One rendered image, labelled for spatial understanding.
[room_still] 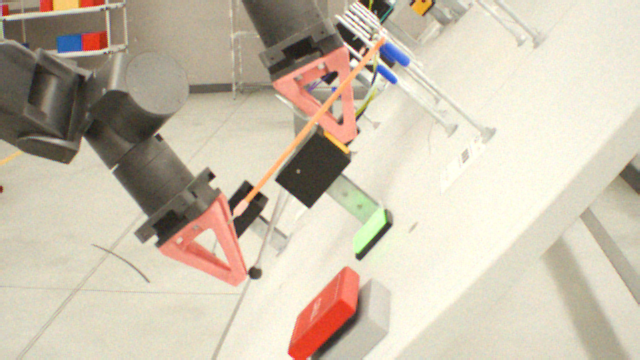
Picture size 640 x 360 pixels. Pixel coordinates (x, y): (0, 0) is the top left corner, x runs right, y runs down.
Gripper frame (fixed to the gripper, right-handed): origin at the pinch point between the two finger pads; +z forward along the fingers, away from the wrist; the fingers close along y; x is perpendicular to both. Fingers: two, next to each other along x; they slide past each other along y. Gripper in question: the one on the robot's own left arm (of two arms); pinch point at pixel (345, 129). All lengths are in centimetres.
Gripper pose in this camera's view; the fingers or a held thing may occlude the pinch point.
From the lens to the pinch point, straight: 64.0
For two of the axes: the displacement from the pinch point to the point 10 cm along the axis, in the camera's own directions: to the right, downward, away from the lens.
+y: 0.3, -1.8, 9.8
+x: -8.9, 4.5, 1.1
